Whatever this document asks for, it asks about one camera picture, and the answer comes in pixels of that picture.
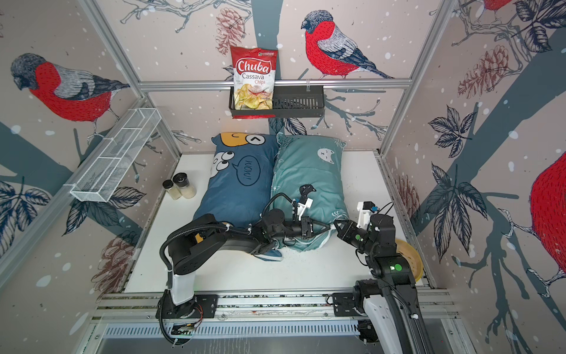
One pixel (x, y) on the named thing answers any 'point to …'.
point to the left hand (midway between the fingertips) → (332, 229)
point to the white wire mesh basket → (99, 177)
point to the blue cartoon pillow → (240, 181)
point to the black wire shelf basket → (302, 101)
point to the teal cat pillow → (320, 239)
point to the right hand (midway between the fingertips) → (334, 219)
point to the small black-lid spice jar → (173, 191)
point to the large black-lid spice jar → (181, 181)
